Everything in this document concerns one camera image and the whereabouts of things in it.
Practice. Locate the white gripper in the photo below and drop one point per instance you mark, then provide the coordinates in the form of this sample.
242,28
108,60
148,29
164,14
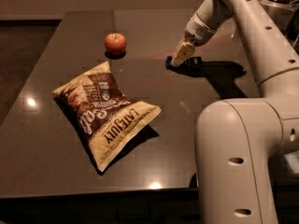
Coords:
199,32

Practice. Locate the brown chip bag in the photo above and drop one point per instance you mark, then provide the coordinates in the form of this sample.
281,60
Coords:
107,119

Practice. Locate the steel box stand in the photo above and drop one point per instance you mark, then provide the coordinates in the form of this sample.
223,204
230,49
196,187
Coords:
281,14

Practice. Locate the blue rxbar blueberry bar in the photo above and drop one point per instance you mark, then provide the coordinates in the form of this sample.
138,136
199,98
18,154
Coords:
191,62

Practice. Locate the red apple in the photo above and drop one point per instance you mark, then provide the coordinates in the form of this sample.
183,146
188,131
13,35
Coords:
115,44

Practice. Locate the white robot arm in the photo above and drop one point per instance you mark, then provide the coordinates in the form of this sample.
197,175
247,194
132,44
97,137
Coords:
235,138

